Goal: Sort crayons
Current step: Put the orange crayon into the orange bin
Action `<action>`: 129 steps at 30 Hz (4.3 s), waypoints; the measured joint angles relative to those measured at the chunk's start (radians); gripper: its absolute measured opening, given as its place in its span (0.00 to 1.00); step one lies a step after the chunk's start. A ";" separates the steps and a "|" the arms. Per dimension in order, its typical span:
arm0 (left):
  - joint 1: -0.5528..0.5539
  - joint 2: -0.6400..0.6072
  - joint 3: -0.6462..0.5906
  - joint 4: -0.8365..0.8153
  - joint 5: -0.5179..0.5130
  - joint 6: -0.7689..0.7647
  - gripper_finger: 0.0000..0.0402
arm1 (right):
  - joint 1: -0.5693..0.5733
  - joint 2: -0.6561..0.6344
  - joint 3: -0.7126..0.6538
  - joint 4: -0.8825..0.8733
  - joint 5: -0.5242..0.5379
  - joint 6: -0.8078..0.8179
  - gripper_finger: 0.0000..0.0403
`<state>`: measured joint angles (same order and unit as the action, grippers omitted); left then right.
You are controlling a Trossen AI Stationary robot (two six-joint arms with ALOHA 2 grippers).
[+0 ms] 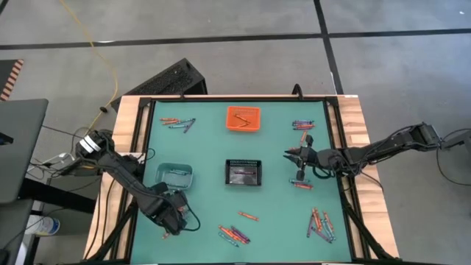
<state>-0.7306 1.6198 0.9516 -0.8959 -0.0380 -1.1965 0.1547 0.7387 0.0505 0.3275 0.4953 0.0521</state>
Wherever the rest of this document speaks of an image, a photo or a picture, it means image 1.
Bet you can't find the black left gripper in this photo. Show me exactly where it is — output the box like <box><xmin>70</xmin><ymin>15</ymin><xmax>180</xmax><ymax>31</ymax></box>
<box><xmin>141</xmin><ymin>181</ymin><xmax>191</xmax><ymax>237</ymax></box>

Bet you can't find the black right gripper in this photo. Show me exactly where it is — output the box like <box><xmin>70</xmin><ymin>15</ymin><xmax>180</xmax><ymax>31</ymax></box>
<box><xmin>283</xmin><ymin>135</ymin><xmax>336</xmax><ymax>181</ymax></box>

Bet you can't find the teal plastic bin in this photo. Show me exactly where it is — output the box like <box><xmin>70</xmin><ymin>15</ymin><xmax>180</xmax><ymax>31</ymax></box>
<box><xmin>155</xmin><ymin>162</ymin><xmax>194</xmax><ymax>191</ymax></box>

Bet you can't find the black plastic basket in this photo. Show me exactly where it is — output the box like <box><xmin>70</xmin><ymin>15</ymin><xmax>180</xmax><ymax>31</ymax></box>
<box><xmin>224</xmin><ymin>159</ymin><xmax>263</xmax><ymax>186</ymax></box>

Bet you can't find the orange plastic basket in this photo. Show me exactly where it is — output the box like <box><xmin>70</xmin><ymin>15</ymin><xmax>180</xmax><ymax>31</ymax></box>
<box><xmin>225</xmin><ymin>105</ymin><xmax>261</xmax><ymax>133</ymax></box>

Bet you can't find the black desk base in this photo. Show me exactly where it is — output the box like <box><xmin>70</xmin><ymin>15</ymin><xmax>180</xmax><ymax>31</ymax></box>
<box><xmin>18</xmin><ymin>178</ymin><xmax>97</xmax><ymax>215</ymax></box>

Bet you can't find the white plastic bottle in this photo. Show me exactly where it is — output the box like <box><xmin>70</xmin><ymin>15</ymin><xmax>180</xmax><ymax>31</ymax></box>
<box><xmin>24</xmin><ymin>215</ymin><xmax>61</xmax><ymax>237</ymax></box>

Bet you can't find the black computer tower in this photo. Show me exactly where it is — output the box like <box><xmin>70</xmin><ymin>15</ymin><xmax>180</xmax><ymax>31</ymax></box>
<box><xmin>110</xmin><ymin>57</ymin><xmax>208</xmax><ymax>113</ymax></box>

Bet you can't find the grey stand foot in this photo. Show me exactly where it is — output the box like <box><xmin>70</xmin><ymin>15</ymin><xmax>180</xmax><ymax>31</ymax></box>
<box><xmin>436</xmin><ymin>129</ymin><xmax>471</xmax><ymax>151</ymax></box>

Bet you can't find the grey desk top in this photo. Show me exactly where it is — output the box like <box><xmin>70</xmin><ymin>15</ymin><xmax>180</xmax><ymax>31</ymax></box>
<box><xmin>0</xmin><ymin>98</ymin><xmax>49</xmax><ymax>205</ymax></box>

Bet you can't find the striped floor mat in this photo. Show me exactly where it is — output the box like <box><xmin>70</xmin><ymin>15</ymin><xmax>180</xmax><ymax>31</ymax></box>
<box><xmin>0</xmin><ymin>58</ymin><xmax>25</xmax><ymax>102</ymax></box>

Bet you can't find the black table border frame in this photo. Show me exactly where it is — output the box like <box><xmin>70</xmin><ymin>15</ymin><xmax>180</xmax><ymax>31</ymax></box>
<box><xmin>127</xmin><ymin>96</ymin><xmax>356</xmax><ymax>264</ymax></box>

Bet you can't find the yellow floor cable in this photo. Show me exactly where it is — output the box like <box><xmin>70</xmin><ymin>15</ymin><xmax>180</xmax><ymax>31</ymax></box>
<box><xmin>58</xmin><ymin>0</ymin><xmax>119</xmax><ymax>128</ymax></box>

